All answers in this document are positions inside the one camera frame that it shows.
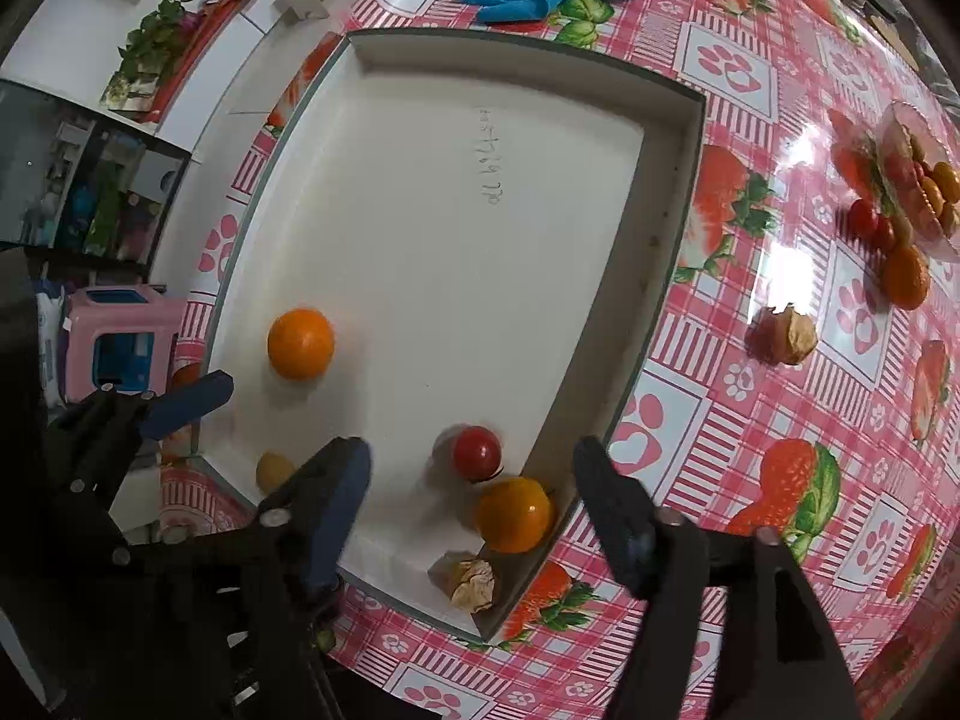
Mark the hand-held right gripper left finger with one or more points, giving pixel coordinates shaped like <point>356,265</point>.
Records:
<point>337,517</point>

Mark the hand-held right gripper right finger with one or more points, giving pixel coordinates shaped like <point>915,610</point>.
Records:
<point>615,510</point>

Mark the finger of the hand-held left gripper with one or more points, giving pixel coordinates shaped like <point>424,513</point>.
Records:
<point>187,401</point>

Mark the orange mandarin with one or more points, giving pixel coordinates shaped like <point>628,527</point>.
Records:
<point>905,277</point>
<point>300,343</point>
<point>516,514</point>

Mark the husked physalis fruit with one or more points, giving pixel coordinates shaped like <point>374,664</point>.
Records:
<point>784,334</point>
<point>469,581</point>

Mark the red cherry tomato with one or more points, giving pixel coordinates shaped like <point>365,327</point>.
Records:
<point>886,234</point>
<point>477,452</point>
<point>862,217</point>

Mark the white shallow tray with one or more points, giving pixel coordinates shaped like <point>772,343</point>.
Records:
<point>450,277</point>

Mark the clear glass bowl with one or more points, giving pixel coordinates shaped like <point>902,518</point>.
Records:
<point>900,135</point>

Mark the small yellow physalis berry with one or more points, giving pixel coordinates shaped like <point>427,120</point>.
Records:
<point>274,469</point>

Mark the pink plastic stool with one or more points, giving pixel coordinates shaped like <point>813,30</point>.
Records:
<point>165,315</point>

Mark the pink strawberry print tablecloth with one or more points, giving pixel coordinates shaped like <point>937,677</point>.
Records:
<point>750,427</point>

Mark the dark glass cabinet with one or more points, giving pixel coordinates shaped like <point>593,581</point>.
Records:
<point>75,180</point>

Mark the green potted plant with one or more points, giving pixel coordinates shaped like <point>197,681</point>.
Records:
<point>154,37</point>

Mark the small orange kumquat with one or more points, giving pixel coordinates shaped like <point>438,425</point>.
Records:
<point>948,181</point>
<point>931,200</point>

